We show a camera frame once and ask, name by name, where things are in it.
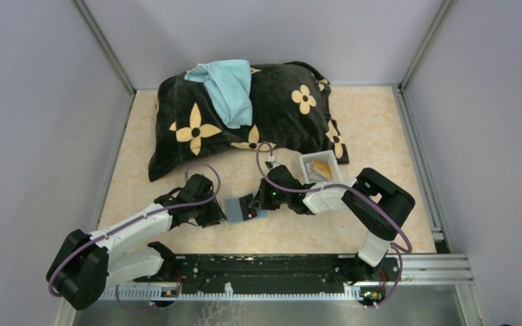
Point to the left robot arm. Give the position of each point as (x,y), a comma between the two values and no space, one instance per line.
(89,263)

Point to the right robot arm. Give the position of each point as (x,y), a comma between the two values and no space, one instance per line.
(381,205)

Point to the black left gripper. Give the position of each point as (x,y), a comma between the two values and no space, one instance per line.
(215,215)

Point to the beige card holder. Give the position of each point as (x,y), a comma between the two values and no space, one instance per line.
(237,210)

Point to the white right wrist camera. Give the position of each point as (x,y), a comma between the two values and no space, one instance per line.
(272,164)

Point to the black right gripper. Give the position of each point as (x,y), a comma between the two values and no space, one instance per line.
(260,201)

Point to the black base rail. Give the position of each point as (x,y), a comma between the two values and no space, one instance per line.
(310,274)

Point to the white plastic tray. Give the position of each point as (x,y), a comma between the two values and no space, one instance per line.
(324,156)

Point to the light blue towel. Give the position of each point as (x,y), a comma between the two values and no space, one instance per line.
(228,84)

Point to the black pillow with yellow flowers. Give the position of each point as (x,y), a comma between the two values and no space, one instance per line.
(290,110)

